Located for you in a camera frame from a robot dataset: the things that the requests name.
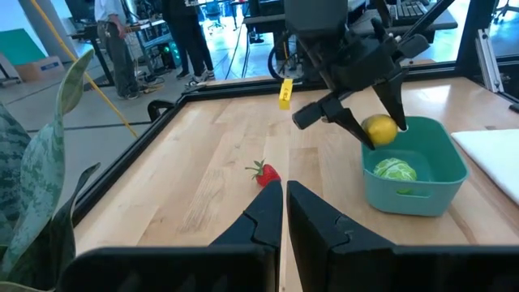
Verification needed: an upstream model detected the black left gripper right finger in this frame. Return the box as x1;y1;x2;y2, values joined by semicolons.
286;180;519;292

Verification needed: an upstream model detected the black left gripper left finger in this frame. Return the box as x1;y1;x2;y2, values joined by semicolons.
56;180;284;292

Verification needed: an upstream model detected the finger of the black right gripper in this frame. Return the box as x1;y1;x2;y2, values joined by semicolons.
371;71;409;131
324;100;376;151

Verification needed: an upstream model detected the yellow toy lemon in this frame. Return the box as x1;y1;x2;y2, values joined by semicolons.
362;114;399;147

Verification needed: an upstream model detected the green toy cabbage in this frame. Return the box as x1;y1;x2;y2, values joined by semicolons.
373;157;418;195

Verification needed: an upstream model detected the red toy strawberry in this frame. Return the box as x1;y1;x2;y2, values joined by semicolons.
245;158;281;187

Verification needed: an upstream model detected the yellow tag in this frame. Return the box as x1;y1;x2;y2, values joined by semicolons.
278;78;294;110

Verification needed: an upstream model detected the black keyboard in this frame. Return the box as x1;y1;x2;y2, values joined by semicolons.
387;0;430;19

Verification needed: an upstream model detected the grey desk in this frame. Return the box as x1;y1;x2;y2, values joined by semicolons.
242;0;458;36

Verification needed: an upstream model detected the teal plastic container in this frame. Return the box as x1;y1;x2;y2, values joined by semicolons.
362;116;470;217

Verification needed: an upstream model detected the white folded cloth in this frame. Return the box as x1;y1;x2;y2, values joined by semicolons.
451;128;519;206

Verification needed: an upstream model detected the person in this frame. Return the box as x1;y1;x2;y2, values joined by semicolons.
161;0;216;89
94;0;141;101

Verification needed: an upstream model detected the black workbench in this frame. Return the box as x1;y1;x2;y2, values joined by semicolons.
68;18;174;88

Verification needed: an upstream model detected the green snake plant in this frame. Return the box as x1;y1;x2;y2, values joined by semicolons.
0;48;101;292

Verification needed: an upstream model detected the cardboard box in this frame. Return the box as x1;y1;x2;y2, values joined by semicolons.
15;55;66;82

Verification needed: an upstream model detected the green panel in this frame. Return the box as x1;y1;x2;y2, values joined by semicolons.
0;28;48;67

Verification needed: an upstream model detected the aluminium extrusion post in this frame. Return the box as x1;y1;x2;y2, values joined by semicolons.
474;28;507;95

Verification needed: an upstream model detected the black table frame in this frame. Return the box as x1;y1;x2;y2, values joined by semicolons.
72;0;519;226

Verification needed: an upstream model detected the yellow cable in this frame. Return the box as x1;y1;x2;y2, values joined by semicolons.
30;0;139;139

